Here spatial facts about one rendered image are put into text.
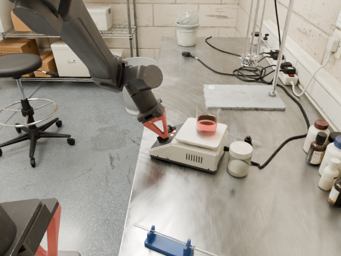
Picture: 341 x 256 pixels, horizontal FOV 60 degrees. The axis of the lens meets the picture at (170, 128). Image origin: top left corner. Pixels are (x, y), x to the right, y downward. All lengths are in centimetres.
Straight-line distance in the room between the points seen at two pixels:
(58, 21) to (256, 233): 55
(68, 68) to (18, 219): 282
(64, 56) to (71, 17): 259
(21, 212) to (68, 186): 164
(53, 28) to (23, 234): 26
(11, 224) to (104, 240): 134
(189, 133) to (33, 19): 51
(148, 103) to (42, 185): 135
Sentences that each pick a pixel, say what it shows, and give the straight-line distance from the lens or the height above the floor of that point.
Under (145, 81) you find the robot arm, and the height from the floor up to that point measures 100.
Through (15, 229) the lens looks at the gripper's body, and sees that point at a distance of 30.
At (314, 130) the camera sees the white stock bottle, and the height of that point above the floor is 83.
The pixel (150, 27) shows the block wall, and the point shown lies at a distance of 320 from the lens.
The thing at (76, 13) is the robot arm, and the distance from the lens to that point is 48.
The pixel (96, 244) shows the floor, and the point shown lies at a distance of 162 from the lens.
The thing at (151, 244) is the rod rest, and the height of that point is 76.
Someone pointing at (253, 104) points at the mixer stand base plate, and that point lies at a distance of 115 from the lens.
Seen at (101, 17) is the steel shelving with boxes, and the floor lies 69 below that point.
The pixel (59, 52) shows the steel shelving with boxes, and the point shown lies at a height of 38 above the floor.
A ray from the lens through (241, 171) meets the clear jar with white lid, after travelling 80.
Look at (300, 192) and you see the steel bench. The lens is 82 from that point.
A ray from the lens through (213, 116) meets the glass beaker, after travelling 75.
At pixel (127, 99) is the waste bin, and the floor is 15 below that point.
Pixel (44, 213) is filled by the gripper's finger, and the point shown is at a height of 106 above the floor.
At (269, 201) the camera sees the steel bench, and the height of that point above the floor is 75.
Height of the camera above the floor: 128
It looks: 33 degrees down
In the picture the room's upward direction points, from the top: straight up
